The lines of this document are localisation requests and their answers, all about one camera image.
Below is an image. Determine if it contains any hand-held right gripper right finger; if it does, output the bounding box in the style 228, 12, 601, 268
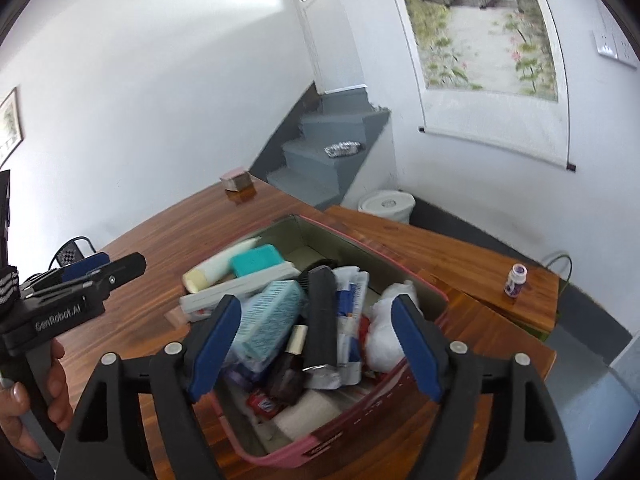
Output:
390, 294, 576, 480

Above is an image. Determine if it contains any long white box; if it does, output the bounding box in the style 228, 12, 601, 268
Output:
179, 265, 301, 323

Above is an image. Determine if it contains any rose gold cosmetic tube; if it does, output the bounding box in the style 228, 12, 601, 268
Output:
265, 324, 309, 407

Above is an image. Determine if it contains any teal rectangular block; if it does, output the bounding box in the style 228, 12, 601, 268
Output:
231, 244, 287, 279

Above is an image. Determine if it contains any black cosmetic tube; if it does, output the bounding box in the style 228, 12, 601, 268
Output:
302, 266, 346, 391

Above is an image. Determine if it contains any small purple bottle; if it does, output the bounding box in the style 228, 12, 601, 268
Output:
503, 263, 527, 297

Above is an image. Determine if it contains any black comb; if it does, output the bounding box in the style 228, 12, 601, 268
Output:
297, 258, 341, 286

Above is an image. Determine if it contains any white wall socket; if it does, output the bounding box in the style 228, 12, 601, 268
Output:
594, 30, 640, 68

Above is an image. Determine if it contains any patterned cloth bundle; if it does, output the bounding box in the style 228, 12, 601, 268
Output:
324, 140, 363, 159

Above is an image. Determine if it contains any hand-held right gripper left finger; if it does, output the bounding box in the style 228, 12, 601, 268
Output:
55, 294, 243, 480

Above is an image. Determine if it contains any grey cable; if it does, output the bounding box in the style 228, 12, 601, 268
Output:
542, 252, 573, 281

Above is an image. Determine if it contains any blue white tube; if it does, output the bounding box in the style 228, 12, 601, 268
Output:
332, 266, 373, 386

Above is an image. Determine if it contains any white bandage roll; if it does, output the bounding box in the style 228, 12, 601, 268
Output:
275, 390, 346, 441

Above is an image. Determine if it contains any black metal chair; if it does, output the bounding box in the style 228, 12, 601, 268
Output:
48, 239, 97, 268

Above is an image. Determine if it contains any small brown box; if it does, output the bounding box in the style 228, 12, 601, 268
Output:
220, 166, 253, 192

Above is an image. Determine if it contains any grey staircase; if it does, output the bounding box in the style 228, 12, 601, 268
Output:
248, 80, 392, 211

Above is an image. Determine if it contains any person's left hand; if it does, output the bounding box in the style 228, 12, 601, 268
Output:
0, 337, 75, 461

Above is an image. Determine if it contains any teal carton box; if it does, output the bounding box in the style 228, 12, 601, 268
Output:
232, 280, 307, 371

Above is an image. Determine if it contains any brown wooden desktop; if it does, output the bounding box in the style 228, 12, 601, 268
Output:
47, 177, 557, 480

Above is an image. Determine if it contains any cream cosmetic tube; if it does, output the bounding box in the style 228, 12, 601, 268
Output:
182, 237, 261, 292

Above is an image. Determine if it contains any purple packet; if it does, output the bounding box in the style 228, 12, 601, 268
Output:
222, 362, 266, 391

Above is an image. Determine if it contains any white plastic wad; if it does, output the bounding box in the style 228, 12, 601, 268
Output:
367, 280, 426, 373

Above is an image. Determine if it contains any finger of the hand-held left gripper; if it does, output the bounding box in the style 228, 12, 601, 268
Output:
25, 251, 111, 291
25, 252, 147, 306

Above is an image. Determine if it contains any red cylindrical can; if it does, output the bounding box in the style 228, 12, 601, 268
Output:
247, 390, 281, 418

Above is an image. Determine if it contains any framed wall picture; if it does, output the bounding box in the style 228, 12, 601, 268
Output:
0, 86, 24, 166

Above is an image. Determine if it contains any pink storage box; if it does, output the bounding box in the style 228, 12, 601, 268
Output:
177, 214, 451, 471

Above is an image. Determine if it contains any white plastic bucket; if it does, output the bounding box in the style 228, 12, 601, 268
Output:
357, 189, 416, 224

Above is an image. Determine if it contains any wall scroll painting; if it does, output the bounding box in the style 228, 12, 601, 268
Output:
380, 0, 577, 171

